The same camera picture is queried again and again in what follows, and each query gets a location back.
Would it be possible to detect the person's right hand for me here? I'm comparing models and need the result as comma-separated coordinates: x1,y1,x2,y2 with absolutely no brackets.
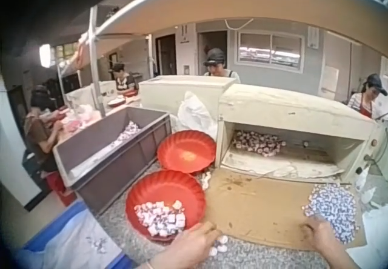
299,215,340,254

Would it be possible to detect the person's left hand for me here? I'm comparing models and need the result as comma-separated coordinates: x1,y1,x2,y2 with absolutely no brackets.
155,222,222,269

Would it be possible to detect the loose wrapped candies cluster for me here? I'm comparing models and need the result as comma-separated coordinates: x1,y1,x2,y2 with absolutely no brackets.
208,234,229,257

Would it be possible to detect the pile of blue-white wrappers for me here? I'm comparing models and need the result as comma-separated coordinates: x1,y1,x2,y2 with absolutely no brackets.
301,182,361,245

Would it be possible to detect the brown cardboard sheet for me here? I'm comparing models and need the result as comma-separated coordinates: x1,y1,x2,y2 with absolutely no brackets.
202,170,367,251

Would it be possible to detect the pile of wrapped candies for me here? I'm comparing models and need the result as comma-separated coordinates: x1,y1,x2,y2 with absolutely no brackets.
133,200,187,237

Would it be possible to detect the small group of white candies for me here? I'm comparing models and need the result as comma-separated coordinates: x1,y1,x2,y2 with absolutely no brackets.
198,171,213,191

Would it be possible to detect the red scalloped plate with candies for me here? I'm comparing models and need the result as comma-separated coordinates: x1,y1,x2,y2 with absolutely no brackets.
125,170,207,243

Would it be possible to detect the empty red scalloped plate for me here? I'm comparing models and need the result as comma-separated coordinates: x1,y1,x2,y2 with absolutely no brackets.
156,130,217,173

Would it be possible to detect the heap of candies in cabinet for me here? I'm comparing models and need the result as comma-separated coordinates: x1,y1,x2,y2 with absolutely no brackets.
232,129,287,157

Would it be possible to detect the cream open-front cabinet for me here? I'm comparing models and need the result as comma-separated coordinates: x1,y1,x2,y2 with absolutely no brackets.
215,84,383,185

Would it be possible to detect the grey plastic crate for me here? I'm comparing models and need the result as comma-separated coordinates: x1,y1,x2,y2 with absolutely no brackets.
52,106,173,216

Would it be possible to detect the white plastic bag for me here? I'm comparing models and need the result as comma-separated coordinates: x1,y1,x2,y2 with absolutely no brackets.
176,91,219,141

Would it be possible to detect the heap of candies in crate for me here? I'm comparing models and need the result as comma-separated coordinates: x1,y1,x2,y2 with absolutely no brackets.
111,121,142,147

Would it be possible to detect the blue crate with plastic liner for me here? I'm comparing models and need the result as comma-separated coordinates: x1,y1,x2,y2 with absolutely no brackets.
13,201,130,269

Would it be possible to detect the cream closed box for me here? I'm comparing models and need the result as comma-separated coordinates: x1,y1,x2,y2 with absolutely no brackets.
138,75,238,121

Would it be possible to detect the red plastic stool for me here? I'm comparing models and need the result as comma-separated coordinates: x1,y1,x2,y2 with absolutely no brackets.
44,171,77,207

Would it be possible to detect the red plate with white contents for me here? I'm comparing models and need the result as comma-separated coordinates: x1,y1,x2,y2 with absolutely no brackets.
107,96,127,108

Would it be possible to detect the worktable with pink goods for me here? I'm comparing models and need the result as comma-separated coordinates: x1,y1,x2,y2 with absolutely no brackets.
51,95,143,139

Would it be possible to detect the white framed window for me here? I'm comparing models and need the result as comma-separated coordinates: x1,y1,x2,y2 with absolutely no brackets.
235,30,306,73

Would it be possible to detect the dark door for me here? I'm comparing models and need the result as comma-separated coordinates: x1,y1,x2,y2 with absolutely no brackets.
155,33,178,76

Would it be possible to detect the beige overhead shelf board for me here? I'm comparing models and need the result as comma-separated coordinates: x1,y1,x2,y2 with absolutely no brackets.
79,0,388,58

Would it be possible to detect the grey metal frame post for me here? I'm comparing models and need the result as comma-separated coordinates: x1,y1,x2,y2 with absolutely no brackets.
88,4,107,118

